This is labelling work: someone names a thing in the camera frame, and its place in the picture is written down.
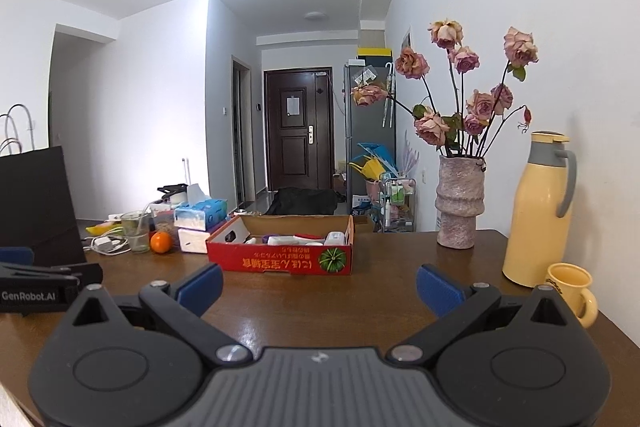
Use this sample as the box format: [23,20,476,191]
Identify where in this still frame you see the white carton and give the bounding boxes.
[177,227,213,254]

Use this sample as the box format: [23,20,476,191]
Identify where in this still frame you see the orange white cardboard box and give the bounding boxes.
[206,213,355,276]

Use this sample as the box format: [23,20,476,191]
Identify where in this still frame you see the black and white appliance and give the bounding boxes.
[156,183,190,208]

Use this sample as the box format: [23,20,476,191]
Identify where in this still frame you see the drinking glass with straw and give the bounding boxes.
[120,207,152,254]

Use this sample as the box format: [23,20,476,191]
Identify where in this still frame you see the clear hanging umbrellas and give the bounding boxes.
[382,62,397,128]

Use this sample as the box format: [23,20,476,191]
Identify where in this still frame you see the blue tissue pack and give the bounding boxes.
[173,183,227,230]

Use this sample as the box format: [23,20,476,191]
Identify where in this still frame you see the black folding chair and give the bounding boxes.
[263,187,346,216]

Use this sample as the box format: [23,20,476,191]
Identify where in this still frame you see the grey refrigerator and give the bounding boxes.
[343,62,397,215]

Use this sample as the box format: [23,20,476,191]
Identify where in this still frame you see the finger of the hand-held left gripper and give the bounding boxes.
[0,247,83,282]

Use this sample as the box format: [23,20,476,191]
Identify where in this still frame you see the blue folded plastic item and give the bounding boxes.
[357,143,396,168]

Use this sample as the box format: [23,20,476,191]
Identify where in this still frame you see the metal trolley rack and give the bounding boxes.
[378,172,417,233]

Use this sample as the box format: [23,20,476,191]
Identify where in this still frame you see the interior door frame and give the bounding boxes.
[231,54,251,208]

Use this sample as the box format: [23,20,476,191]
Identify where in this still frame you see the white charger with cable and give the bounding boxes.
[82,232,132,256]

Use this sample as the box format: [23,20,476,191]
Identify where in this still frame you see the yellow plastic item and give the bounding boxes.
[348,159,383,180]

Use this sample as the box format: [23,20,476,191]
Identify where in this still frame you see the black paper bag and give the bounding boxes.
[0,103,87,268]

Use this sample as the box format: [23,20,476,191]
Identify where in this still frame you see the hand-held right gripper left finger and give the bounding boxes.
[72,262,252,369]

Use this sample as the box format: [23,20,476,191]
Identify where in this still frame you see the yellow and black box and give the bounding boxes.
[356,47,393,64]

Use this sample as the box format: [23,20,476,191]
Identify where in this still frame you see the purple feather wall decoration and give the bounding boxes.
[402,129,418,175]

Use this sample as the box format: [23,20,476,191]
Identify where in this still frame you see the bunch of dried roses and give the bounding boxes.
[350,19,540,158]

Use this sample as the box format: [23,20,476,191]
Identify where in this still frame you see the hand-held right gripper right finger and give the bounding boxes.
[385,264,577,369]

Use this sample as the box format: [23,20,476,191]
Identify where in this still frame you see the cream yellow thermos jug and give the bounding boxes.
[502,131,577,289]

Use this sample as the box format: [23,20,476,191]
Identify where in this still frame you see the dark brown entrance door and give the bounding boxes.
[263,67,334,202]

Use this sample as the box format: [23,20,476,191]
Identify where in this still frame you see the pink textured vase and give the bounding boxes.
[434,154,487,250]

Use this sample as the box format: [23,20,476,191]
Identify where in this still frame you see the yellow mug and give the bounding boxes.
[545,262,599,328]

